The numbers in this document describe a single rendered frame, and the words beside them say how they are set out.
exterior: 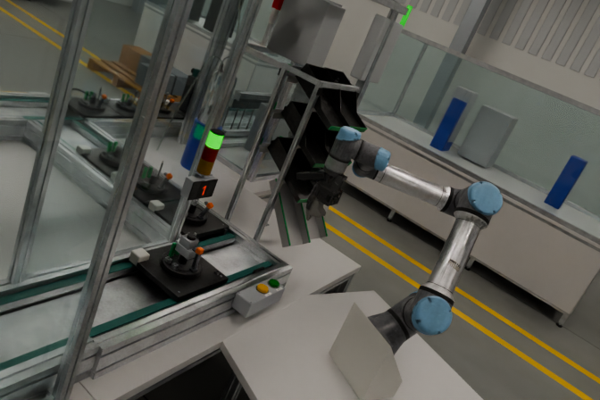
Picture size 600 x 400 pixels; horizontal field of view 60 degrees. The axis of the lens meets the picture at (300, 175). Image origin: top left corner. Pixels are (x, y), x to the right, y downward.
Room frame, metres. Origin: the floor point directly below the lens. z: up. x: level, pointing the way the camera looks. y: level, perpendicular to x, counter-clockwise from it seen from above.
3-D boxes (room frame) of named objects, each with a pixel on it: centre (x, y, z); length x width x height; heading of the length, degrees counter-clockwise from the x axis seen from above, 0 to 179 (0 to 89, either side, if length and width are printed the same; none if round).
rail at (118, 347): (1.45, 0.11, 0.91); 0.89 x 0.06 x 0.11; 153
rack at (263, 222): (2.14, 0.07, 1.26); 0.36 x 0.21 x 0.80; 153
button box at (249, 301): (1.59, -0.03, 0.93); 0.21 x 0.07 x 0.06; 153
